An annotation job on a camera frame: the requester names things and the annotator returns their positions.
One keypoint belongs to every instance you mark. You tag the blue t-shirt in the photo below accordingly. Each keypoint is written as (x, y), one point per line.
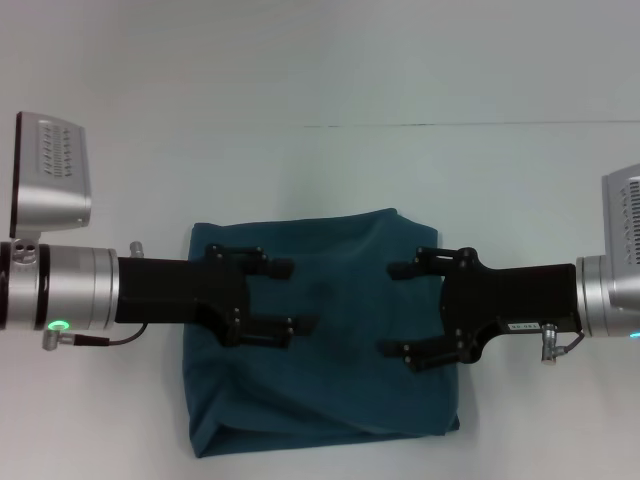
(325, 390)

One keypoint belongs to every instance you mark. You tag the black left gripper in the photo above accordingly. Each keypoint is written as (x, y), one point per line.
(180, 290)

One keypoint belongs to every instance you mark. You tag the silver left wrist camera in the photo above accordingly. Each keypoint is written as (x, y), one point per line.
(52, 175)

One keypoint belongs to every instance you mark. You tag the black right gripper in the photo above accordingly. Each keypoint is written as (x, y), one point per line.
(510, 295)

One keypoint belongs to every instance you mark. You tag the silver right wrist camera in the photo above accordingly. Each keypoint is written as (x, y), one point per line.
(625, 240)

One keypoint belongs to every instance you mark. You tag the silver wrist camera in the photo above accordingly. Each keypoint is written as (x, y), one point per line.
(625, 240)
(52, 175)

